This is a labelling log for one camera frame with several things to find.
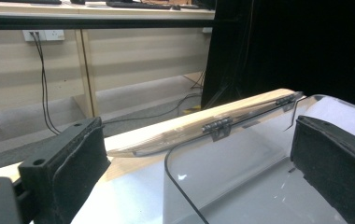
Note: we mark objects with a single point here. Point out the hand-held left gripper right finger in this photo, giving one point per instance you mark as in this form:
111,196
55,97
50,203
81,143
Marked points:
337,168

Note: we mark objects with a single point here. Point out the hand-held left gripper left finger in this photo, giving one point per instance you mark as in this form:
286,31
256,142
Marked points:
60,174

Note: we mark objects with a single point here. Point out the silver metal hinged tin box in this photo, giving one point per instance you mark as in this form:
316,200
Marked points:
228,174

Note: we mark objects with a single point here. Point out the white table cover sheet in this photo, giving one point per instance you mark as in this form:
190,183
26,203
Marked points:
119,199

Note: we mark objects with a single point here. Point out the black curtain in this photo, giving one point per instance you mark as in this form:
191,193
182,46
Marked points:
291,46

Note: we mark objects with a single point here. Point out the light wooden desk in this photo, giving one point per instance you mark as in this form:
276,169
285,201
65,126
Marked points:
141,56

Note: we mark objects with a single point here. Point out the yellow floor tape piece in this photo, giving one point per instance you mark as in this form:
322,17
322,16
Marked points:
192,109

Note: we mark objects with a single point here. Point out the black keyboard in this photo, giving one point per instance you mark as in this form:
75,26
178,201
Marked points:
138,5

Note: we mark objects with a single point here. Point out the black computer mouse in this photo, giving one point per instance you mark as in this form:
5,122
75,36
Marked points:
176,7

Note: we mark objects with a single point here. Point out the white wall socket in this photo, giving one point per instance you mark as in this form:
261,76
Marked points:
52,35

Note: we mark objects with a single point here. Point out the black horizontal frame bar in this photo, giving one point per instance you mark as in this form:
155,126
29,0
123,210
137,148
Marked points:
104,22

